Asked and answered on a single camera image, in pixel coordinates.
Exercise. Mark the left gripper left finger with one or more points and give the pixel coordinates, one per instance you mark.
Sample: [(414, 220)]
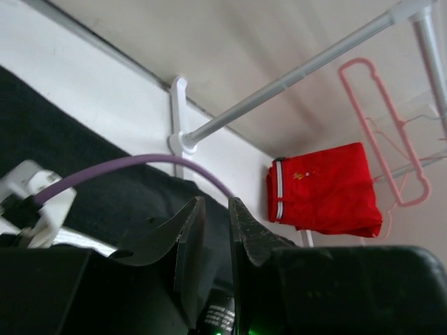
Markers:
[(150, 287)]

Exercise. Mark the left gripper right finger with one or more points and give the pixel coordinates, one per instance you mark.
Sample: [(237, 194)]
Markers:
[(284, 289)]

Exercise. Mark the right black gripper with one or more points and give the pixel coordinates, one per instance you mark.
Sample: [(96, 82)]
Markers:
[(219, 313)]

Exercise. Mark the black trousers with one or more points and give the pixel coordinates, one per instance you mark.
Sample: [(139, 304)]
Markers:
[(114, 208)]

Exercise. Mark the red garment on hanger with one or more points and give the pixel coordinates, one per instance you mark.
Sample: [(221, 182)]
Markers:
[(330, 192)]

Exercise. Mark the pink hanger with garment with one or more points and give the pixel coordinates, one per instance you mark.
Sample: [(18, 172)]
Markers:
[(401, 181)]

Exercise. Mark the pink empty hanger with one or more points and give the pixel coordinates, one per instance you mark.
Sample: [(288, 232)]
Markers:
[(371, 130)]

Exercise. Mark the white metal clothes rack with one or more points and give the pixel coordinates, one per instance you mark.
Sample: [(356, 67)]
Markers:
[(419, 13)]

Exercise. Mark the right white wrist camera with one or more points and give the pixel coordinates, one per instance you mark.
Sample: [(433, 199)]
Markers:
[(32, 223)]

